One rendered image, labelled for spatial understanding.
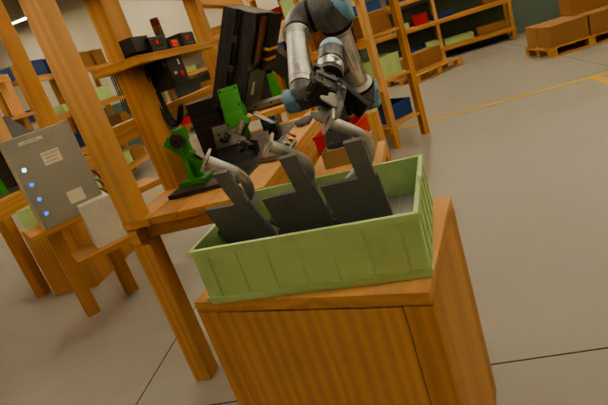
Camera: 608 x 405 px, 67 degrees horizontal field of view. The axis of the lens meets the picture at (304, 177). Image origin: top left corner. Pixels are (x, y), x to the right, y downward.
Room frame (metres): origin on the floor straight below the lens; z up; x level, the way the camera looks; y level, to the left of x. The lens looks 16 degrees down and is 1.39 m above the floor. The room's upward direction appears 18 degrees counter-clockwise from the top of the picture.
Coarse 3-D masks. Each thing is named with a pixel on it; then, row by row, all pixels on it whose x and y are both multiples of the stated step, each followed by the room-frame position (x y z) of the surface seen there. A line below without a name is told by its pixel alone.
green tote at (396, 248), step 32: (416, 160) 1.32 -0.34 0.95; (256, 192) 1.51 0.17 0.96; (320, 192) 1.43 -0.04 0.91; (416, 192) 1.05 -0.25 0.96; (352, 224) 0.99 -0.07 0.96; (384, 224) 0.96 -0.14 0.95; (416, 224) 0.94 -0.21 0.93; (192, 256) 1.15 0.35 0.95; (224, 256) 1.12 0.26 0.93; (256, 256) 1.09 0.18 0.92; (288, 256) 1.06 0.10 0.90; (320, 256) 1.03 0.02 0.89; (352, 256) 1.00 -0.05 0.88; (384, 256) 0.98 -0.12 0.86; (416, 256) 0.95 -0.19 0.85; (224, 288) 1.13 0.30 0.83; (256, 288) 1.10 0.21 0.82; (288, 288) 1.07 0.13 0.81; (320, 288) 1.04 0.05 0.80
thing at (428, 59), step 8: (424, 48) 9.21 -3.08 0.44; (432, 48) 8.90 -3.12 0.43; (440, 48) 8.98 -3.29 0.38; (416, 56) 8.71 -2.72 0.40; (424, 56) 8.80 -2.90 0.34; (432, 56) 8.88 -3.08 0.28; (440, 56) 8.96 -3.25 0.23; (416, 64) 8.69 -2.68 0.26; (424, 64) 8.78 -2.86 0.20; (432, 64) 8.81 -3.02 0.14; (440, 64) 8.51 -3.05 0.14; (456, 64) 8.63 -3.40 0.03; (416, 72) 8.47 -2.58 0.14; (424, 72) 8.20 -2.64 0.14; (432, 72) 8.75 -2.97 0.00; (440, 72) 8.36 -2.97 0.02; (392, 80) 8.66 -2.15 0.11; (400, 80) 8.47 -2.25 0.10; (424, 80) 8.18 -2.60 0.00
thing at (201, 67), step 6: (216, 30) 11.23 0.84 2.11; (216, 36) 11.12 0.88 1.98; (216, 42) 11.68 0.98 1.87; (192, 66) 11.41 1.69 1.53; (198, 66) 11.53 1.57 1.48; (204, 66) 11.35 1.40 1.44; (192, 72) 11.32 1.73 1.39; (198, 72) 11.29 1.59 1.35; (204, 84) 11.40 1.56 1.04; (210, 84) 11.37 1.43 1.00; (174, 90) 11.98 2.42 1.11; (168, 96) 11.58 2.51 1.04; (174, 96) 11.99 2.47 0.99; (168, 102) 11.57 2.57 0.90; (186, 120) 11.54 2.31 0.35; (180, 126) 11.57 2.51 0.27; (186, 126) 11.47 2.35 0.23; (192, 126) 11.44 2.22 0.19
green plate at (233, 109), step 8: (224, 88) 2.46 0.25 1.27; (232, 88) 2.45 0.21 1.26; (224, 96) 2.46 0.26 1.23; (232, 96) 2.44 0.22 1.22; (240, 96) 2.44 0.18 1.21; (232, 104) 2.44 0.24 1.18; (240, 104) 2.42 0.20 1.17; (224, 112) 2.44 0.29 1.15; (232, 112) 2.43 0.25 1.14; (240, 112) 2.41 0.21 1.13; (232, 120) 2.42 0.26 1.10
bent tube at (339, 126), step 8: (328, 120) 1.06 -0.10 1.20; (336, 120) 1.06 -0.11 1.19; (328, 128) 1.07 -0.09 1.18; (336, 128) 1.06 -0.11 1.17; (344, 128) 1.06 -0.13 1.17; (352, 128) 1.06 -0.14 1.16; (360, 128) 1.07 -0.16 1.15; (352, 136) 1.07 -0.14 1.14; (360, 136) 1.06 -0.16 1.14; (368, 136) 1.07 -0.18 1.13; (368, 144) 1.07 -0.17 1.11; (368, 152) 1.08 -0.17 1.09; (352, 176) 1.13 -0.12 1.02
